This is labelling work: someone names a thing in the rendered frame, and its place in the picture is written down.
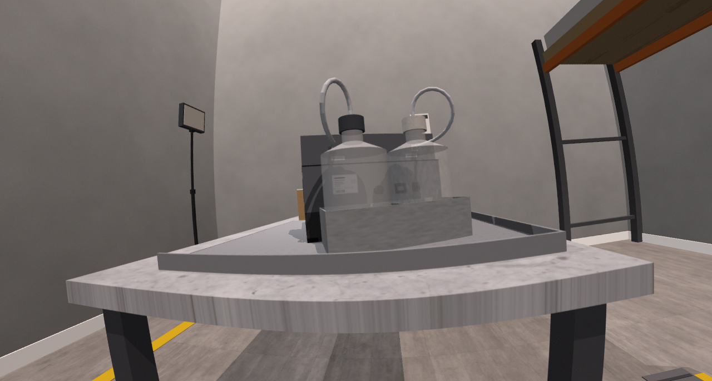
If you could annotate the grey curved hose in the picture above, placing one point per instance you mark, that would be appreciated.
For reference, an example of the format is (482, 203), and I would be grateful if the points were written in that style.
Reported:
(450, 102)
(322, 105)

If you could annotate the translucent plastic bottle with black cap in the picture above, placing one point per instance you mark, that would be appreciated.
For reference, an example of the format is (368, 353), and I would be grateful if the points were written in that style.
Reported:
(355, 174)

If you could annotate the grey perforated base plate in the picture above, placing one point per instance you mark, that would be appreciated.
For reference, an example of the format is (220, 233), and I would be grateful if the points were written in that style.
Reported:
(290, 238)

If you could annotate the clear plastic bottle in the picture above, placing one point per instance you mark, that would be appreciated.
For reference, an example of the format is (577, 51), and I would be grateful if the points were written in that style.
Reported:
(419, 170)

